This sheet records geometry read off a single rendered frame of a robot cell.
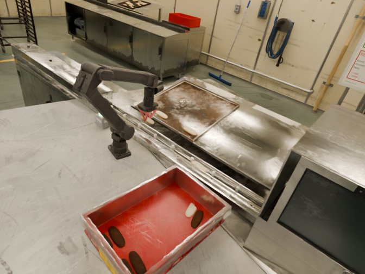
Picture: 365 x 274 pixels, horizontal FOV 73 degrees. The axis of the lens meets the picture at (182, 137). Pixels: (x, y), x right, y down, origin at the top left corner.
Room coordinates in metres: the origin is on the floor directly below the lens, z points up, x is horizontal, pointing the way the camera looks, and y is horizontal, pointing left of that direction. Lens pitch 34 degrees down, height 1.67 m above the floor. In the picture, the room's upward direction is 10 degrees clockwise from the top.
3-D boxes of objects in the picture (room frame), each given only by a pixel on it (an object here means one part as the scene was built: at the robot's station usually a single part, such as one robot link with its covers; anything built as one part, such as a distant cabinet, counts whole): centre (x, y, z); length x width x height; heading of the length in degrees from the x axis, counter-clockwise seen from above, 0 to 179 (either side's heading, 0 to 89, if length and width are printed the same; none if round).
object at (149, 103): (1.24, 0.22, 1.04); 0.10 x 0.07 x 0.07; 145
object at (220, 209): (0.61, 0.03, 0.88); 0.49 x 0.34 x 0.10; 140
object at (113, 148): (1.04, 0.32, 0.86); 0.12 x 0.09 x 0.08; 43
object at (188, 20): (5.05, 0.34, 0.94); 0.51 x 0.36 x 0.13; 59
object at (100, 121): (1.27, 0.49, 0.84); 0.08 x 0.08 x 0.11; 55
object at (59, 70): (1.85, 1.10, 0.89); 1.25 x 0.18 x 0.09; 55
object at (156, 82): (1.27, 0.21, 1.14); 0.11 x 0.09 x 0.12; 153
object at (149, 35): (5.30, 1.39, 0.51); 3.00 x 1.26 x 1.03; 55
